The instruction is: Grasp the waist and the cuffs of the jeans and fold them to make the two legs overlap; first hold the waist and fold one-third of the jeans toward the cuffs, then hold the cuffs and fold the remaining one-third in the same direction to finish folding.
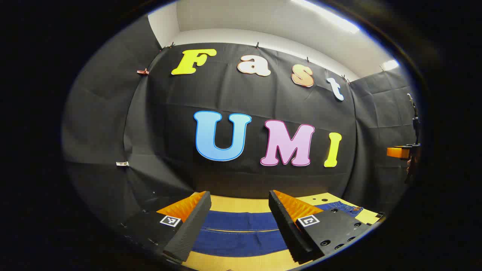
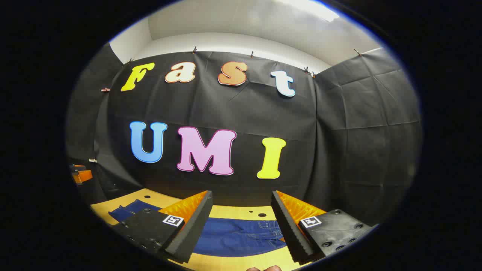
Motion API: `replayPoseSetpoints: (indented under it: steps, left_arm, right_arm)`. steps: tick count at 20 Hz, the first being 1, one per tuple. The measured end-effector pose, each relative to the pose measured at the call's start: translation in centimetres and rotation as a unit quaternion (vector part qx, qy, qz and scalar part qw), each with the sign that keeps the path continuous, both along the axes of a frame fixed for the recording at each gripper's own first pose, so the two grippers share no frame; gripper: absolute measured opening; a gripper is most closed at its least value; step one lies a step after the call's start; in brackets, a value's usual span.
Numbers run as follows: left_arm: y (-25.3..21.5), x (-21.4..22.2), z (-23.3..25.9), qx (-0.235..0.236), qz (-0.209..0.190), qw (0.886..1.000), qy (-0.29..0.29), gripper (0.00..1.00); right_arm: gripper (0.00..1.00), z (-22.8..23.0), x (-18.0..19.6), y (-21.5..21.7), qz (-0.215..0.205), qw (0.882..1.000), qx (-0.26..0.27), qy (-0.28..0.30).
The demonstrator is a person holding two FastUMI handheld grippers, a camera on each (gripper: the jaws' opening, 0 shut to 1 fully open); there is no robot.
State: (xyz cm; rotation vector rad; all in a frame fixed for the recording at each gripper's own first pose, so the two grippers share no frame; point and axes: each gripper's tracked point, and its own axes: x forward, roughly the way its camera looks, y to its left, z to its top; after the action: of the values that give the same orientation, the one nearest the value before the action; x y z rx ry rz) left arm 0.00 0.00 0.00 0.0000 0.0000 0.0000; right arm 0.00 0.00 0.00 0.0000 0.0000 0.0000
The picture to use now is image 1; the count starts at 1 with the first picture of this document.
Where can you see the blue denim jeans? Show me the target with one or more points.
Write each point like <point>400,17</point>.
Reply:
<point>241,241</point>

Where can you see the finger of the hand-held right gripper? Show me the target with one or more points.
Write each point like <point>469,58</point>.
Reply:
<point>397,152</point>

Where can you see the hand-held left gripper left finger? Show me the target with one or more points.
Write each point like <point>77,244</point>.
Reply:
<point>190,229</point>

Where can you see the black backdrop cloth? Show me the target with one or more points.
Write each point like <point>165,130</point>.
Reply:
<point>169,131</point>

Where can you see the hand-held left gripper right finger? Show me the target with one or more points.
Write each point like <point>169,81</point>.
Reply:
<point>288,229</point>

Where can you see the ceiling light strip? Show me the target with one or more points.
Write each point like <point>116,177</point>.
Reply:
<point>327,15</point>
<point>390,64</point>

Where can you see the silver clip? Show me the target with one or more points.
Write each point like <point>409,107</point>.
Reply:
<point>122,163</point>

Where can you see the red clip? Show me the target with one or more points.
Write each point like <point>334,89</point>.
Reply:
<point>143,71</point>

